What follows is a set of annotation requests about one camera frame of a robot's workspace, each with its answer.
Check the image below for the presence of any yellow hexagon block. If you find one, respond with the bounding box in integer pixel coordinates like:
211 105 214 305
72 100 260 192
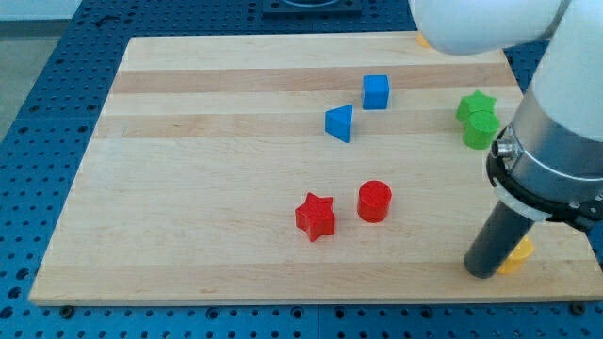
497 235 535 274

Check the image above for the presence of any yellow block at board edge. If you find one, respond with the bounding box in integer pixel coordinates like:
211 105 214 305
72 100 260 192
416 31 431 48

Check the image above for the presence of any wooden board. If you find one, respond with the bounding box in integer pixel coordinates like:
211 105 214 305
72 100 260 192
29 32 602 306

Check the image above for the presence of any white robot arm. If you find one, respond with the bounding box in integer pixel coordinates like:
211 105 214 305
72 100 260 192
409 0 602 232

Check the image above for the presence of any blue cube block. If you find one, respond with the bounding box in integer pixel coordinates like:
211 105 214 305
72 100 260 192
362 74 390 110

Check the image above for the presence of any black cylindrical pointer tool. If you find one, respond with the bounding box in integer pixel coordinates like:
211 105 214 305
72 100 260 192
464 202 534 279

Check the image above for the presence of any red star block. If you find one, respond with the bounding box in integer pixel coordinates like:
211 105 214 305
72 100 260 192
295 192 336 242

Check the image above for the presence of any green cylinder block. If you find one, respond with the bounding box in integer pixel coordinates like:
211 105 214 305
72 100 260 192
463 111 500 150

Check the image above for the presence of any red cylinder block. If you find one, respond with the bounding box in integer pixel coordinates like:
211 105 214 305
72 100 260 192
357 180 392 223

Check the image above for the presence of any green star block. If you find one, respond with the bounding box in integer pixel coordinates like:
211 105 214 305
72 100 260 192
456 90 497 123

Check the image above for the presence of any blue triangle block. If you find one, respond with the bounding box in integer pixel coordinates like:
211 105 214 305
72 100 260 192
324 105 353 143

